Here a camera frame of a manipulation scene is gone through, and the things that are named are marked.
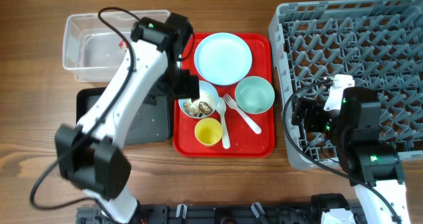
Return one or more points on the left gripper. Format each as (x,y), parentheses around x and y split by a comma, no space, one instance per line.
(189,86)

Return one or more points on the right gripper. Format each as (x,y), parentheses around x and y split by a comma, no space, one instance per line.
(310,108)

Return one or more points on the light blue bowl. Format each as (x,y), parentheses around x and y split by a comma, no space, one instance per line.
(203,85)

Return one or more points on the yellow plastic cup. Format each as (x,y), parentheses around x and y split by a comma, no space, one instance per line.
(208,131)

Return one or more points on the red snack wrapper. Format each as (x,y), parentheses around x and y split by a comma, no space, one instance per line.
(123,45)

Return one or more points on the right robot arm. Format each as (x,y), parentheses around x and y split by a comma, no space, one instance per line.
(350,119)

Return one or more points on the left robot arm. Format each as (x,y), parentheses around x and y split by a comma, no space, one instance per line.
(90,155)

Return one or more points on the grey dishwasher rack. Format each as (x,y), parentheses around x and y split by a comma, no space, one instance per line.
(378,42)

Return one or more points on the food scraps and rice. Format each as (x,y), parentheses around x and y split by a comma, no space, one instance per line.
(201,107)

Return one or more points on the white plastic spoon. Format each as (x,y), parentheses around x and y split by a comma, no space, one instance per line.
(221,109)

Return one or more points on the black plastic tray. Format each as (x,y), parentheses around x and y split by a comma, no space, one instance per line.
(153,121)

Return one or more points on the light blue plate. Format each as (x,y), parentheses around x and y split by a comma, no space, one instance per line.
(223,58)

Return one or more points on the pink plastic fork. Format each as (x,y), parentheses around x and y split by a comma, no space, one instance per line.
(233,105)

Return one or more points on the red serving tray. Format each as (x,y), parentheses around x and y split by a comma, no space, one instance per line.
(244,142)

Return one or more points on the green bowl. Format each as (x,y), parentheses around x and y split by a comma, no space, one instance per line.
(254,95)

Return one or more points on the clear plastic bin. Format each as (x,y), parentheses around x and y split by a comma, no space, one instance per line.
(91,49)

